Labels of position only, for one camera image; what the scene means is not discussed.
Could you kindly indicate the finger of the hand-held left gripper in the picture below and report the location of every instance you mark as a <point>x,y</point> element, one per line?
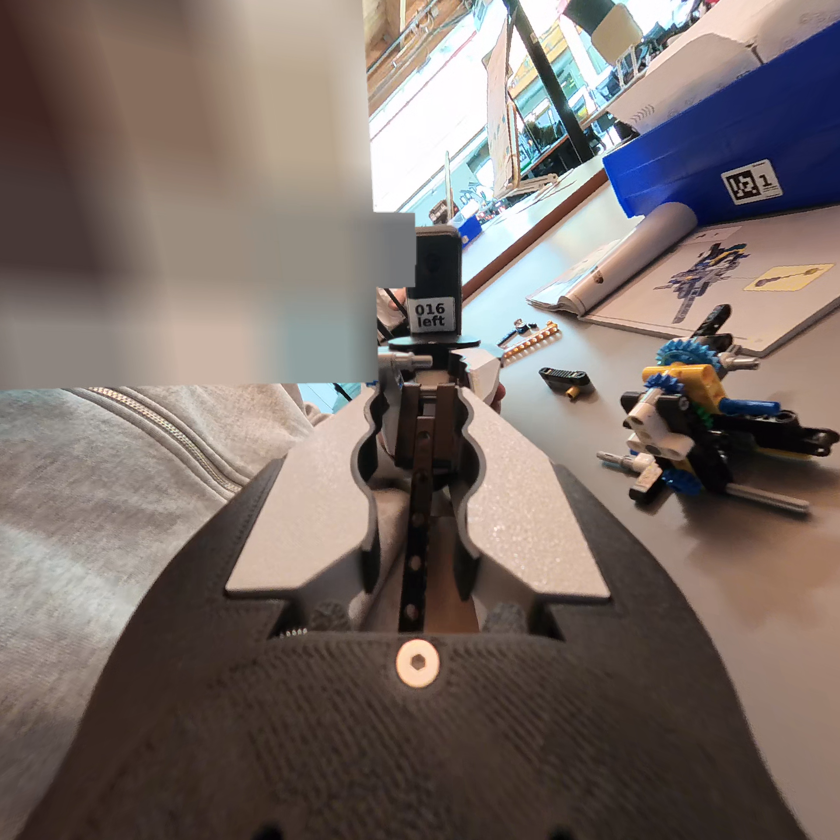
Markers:
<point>485,374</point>

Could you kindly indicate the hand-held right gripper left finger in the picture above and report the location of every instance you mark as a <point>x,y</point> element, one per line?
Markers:
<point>308,512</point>

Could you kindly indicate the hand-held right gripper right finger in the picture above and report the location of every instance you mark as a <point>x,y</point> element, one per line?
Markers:
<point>531,512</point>

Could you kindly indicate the small lego beam subassembly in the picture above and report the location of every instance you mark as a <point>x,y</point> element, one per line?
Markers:
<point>418,525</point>

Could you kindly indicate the small black lego piece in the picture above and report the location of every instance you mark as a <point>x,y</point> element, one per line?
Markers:
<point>508,338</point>

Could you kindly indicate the tan lego beam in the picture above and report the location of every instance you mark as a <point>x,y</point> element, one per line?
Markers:
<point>533,340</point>

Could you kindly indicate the black lego piece yellow pin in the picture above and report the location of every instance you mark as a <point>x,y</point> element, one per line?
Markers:
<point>564,375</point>

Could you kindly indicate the lego gear assembly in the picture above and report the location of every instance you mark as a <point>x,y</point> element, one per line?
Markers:
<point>682,426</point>

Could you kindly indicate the lego instruction booklet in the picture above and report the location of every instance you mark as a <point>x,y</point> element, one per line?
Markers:
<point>722,289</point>

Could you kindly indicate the person's left hand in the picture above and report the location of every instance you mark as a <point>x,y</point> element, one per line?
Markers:
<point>499,397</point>

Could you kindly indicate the small blue bin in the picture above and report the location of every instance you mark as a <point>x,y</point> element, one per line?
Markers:
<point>469,231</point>

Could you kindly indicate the long white table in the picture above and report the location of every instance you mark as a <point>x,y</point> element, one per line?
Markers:
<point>525,229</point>

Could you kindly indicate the grey zip hoodie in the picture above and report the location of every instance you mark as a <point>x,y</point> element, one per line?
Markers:
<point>98,492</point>

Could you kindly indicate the black steel column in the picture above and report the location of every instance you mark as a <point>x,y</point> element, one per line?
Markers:
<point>544,72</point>

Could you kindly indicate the blue plastic bin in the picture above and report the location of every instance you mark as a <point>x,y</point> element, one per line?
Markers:
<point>689,164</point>

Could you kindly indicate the white cardboard box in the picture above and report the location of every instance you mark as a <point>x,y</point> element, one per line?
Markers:
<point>695,65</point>

